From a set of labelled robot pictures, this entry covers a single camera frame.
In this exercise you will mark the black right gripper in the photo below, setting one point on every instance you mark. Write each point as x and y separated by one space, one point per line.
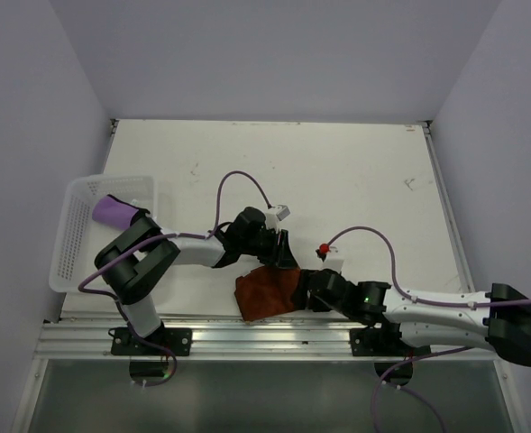
300 299

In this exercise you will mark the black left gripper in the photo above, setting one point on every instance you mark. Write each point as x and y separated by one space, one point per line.
279 254

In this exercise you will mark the rust orange towel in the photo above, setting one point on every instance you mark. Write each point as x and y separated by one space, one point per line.
266 292

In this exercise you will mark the purple grey microfiber towel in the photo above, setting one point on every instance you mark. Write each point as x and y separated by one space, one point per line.
113 212

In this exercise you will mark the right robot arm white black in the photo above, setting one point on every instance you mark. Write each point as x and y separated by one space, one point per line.
498 320

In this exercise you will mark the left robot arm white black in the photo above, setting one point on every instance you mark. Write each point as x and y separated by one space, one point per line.
137 259

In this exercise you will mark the white perforated plastic basket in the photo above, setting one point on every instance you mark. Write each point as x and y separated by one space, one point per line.
79 237

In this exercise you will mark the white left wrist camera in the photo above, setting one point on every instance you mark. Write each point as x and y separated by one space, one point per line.
274 215

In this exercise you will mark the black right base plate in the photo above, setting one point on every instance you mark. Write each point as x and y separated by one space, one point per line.
382 342

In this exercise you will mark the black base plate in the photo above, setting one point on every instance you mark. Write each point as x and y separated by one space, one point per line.
177 340
382 342

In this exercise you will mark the aluminium mounting rail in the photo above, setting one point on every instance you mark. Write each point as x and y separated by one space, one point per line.
212 339

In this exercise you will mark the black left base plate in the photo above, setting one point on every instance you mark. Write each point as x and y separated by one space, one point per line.
177 340

